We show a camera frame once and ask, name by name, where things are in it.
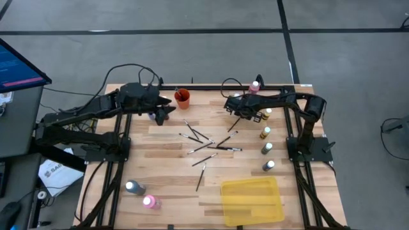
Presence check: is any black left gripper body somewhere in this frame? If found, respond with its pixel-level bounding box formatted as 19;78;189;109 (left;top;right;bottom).
116;82;160;115

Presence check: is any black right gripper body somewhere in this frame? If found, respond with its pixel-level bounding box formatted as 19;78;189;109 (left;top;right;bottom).
223;95;256;120

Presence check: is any large pink paint bottle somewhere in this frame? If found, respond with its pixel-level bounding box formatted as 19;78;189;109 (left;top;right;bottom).
142;194;163;211

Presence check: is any large coral paint bottle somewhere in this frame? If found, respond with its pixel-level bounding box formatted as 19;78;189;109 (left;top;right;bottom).
248;80;261;96

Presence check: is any large dark teal paint bottle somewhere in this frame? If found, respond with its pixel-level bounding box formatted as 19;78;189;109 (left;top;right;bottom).
125;180;147;196

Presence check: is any orange plastic cup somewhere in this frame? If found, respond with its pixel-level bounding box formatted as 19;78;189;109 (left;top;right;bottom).
174;88;191;111

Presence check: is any yellow translucent plastic tray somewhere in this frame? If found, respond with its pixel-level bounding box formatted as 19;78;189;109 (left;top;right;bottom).
220;176;285;227

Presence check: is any black desk beam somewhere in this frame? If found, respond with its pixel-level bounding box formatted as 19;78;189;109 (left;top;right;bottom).
30;140;88;173

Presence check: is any white printed paper sheet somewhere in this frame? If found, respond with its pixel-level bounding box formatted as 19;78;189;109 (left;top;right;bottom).
38;147;85;198

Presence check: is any grey desk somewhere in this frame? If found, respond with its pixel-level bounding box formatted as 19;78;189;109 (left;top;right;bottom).
0;85;45;160

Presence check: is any computer monitor blue screen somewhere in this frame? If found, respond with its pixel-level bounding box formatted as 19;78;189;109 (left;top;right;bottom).
0;37;52;95

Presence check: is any white paper note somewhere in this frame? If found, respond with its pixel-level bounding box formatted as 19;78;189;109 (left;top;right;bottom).
0;91;14;107

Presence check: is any grey stand leg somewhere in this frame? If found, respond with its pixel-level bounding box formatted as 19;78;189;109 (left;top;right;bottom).
382;114;409;134

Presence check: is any black computer mouse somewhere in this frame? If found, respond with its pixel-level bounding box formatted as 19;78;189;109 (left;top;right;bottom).
0;201;22;230

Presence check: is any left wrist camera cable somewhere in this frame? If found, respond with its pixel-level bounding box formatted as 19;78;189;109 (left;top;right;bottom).
73;63;162;112

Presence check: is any black aluminium table frame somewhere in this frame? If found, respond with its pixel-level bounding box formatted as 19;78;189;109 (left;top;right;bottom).
72;83;351;230

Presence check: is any yellow cable bundle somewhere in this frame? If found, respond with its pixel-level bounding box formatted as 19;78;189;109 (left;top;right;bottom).
63;118;98;137

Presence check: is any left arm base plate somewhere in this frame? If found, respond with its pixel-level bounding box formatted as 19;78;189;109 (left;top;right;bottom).
83;136;132;163

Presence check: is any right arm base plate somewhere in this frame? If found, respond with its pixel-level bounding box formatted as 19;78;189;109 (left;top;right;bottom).
286;136;334;163

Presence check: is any black power cable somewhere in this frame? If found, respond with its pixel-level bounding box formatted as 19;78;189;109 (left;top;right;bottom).
78;161;107;224

